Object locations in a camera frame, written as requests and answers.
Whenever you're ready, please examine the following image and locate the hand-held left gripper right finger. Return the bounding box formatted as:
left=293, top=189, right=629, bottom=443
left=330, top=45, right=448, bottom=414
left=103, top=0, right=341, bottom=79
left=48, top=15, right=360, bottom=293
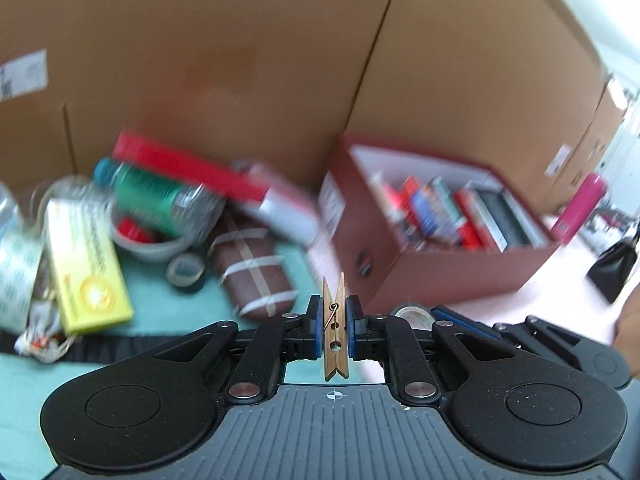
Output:
left=348, top=296, right=524, bottom=406

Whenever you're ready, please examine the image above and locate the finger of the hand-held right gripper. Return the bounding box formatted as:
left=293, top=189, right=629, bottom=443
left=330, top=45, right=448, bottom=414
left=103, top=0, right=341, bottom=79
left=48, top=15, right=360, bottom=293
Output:
left=431, top=307, right=602, bottom=369

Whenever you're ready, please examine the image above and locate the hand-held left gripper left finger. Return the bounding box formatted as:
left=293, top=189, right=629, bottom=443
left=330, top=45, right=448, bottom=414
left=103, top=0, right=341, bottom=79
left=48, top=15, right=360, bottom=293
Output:
left=154, top=296, right=322, bottom=406

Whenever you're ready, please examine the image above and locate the wooden clothespin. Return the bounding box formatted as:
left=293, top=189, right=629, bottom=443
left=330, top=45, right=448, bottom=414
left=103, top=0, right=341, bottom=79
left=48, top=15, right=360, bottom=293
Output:
left=321, top=272, right=351, bottom=383

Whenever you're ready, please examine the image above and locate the dark red storage box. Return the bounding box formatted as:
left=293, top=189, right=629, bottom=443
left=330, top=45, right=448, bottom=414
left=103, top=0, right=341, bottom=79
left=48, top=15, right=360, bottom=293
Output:
left=318, top=132, right=561, bottom=314

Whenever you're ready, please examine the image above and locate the patterned plastic bottle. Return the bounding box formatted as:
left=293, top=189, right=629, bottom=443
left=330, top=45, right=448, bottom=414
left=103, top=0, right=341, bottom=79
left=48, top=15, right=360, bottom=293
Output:
left=0, top=230, right=81, bottom=364

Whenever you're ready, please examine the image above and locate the person's right forearm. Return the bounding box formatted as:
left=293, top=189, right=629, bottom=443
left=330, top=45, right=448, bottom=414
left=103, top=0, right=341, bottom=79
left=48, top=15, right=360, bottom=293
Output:
left=616, top=299, right=640, bottom=377

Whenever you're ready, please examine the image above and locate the clear tape roll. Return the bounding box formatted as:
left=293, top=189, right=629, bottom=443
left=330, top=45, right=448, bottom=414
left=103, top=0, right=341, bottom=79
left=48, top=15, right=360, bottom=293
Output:
left=394, top=304, right=435, bottom=327

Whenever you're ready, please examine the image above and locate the brown toy football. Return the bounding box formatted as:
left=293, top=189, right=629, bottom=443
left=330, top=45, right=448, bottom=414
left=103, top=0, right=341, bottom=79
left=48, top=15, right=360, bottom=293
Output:
left=207, top=210, right=299, bottom=322

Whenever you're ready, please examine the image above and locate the black binder clip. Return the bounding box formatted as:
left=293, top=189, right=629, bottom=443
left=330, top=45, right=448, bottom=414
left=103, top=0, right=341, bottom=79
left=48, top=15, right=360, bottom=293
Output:
left=586, top=232, right=640, bottom=304

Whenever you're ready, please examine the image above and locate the row of small boxes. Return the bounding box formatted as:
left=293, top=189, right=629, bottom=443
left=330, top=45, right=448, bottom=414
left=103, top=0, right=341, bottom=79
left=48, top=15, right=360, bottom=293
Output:
left=375, top=172, right=549, bottom=254

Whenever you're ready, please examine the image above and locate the black tape roll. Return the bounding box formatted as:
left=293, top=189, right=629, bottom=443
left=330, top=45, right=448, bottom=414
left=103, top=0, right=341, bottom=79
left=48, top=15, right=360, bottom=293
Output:
left=166, top=252, right=206, bottom=291

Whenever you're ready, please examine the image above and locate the teal mat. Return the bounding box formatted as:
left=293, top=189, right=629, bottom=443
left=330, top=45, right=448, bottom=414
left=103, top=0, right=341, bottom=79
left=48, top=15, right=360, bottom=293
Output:
left=0, top=240, right=321, bottom=480

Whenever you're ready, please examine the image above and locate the pink bottle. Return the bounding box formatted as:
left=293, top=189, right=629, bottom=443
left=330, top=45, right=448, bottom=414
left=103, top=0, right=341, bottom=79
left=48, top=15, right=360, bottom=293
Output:
left=552, top=172, right=609, bottom=244

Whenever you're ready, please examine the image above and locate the grey bowl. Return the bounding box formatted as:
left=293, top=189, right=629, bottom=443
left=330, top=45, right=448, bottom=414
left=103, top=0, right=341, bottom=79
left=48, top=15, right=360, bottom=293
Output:
left=109, top=199, right=194, bottom=264

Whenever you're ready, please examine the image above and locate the small brown cardboard box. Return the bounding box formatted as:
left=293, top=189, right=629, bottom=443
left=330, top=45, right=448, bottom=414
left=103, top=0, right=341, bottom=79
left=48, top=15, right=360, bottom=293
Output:
left=542, top=75, right=629, bottom=217

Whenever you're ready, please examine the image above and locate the red flat box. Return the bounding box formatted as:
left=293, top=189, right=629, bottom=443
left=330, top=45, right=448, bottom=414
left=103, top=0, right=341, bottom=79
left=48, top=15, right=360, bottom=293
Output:
left=112, top=130, right=321, bottom=246

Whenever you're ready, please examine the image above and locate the red bottle cap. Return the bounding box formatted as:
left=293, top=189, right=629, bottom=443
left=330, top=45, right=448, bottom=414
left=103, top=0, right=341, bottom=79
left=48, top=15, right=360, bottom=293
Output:
left=117, top=216, right=159, bottom=244

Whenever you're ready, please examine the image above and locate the green label plastic bottle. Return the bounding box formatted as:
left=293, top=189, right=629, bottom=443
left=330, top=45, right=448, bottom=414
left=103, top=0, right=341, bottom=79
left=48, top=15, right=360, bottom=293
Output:
left=94, top=157, right=227, bottom=247

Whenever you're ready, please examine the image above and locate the yellow box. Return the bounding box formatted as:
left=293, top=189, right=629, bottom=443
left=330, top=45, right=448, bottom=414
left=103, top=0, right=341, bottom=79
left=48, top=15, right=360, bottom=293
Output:
left=44, top=199, right=135, bottom=335

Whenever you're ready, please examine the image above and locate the large brown cardboard box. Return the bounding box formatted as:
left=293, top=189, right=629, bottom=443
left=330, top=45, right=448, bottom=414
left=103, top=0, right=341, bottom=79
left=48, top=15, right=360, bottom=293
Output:
left=0, top=0, right=617, bottom=213

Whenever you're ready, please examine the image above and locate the black strap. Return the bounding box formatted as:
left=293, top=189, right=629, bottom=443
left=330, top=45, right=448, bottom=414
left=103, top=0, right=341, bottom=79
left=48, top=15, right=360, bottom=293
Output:
left=0, top=329, right=261, bottom=367

